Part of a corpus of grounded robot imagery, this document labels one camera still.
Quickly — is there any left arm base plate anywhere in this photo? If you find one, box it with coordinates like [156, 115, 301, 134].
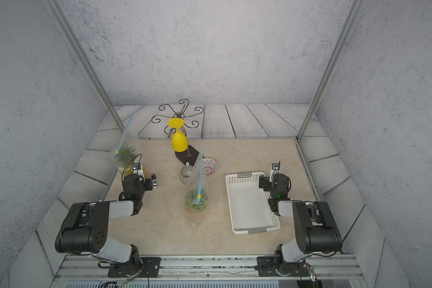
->
[108, 257, 162, 278]

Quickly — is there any copper wire glass stand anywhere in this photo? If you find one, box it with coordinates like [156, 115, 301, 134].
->
[150, 98, 205, 166]

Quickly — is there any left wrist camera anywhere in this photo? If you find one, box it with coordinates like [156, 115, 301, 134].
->
[133, 163, 145, 178]

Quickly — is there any red blue patterned bowl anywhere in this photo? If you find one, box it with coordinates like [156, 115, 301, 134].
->
[203, 158, 218, 176]

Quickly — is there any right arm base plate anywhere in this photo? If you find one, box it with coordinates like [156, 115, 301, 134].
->
[254, 256, 310, 277]

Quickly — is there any grey ribbed ceramic cup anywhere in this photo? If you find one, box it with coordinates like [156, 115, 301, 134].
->
[180, 165, 193, 185]

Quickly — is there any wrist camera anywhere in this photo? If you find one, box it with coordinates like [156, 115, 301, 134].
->
[271, 162, 280, 175]
[133, 163, 145, 178]

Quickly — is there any pineapple from bag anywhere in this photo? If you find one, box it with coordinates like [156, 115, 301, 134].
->
[185, 188, 209, 212]

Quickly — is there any zip-top bag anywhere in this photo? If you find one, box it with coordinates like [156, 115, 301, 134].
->
[110, 116, 140, 175]
[184, 153, 209, 228]

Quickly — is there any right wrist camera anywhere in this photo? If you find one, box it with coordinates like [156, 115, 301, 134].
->
[271, 162, 280, 175]

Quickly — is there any white perforated plastic basket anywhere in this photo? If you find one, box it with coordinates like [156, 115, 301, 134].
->
[225, 172, 281, 235]

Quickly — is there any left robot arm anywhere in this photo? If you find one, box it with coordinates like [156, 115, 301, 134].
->
[55, 174, 157, 269]

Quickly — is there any yellow plastic wine glass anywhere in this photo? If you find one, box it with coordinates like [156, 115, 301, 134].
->
[168, 118, 188, 152]

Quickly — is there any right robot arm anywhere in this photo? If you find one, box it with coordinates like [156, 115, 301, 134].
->
[259, 174, 343, 268]

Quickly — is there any aluminium mounting rail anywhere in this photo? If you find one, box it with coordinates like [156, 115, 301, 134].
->
[53, 253, 368, 288]

